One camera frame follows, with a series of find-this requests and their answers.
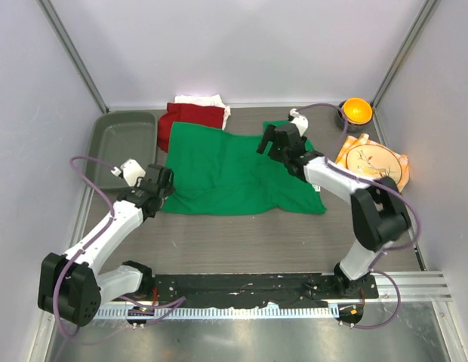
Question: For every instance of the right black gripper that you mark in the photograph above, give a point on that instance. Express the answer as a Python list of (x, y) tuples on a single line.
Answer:
[(269, 136)]

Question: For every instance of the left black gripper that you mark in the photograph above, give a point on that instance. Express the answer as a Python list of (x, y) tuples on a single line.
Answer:
[(168, 191)]

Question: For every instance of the green t shirt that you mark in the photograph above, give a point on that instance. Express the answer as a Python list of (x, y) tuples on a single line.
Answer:
[(218, 173)]

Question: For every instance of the orange checkered cloth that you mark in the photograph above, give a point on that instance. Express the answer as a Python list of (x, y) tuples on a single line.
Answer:
[(352, 142)]

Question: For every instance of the floral ceramic plate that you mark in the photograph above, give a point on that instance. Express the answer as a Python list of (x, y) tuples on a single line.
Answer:
[(374, 161)]

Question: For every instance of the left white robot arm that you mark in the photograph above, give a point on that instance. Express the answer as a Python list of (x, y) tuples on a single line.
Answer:
[(72, 285)]

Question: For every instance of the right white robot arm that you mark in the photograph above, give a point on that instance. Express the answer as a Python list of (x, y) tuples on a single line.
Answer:
[(379, 215)]

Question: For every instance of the red folded t shirt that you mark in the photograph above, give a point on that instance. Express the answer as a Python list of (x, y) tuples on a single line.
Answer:
[(210, 116)]

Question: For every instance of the grey plastic tray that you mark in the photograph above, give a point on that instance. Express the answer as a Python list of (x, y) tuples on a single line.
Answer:
[(118, 136)]

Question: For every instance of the white folded t shirt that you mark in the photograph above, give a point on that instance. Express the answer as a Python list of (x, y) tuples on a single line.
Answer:
[(214, 100)]

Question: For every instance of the grey bowl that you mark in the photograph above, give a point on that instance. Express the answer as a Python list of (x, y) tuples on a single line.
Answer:
[(353, 127)]

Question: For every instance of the orange bowl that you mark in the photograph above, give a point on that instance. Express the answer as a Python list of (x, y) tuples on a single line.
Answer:
[(357, 110)]

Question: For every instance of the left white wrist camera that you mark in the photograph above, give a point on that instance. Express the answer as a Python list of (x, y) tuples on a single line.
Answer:
[(130, 171)]

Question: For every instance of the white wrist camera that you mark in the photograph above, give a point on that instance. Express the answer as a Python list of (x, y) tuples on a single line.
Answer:
[(130, 171), (300, 121)]

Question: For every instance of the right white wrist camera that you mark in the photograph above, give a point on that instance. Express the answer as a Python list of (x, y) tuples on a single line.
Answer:
[(300, 121)]

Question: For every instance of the white slotted cable duct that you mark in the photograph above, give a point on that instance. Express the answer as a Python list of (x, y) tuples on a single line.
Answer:
[(124, 311)]

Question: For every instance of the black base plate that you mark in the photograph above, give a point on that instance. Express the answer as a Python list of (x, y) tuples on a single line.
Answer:
[(247, 291)]

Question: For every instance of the left aluminium frame post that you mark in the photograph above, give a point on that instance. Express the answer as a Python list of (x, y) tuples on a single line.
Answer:
[(68, 45)]

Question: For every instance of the aluminium frame post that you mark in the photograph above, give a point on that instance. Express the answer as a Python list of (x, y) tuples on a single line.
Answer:
[(409, 41), (68, 45)]

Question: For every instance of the right aluminium frame post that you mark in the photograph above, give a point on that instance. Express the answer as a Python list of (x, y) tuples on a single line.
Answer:
[(409, 41)]

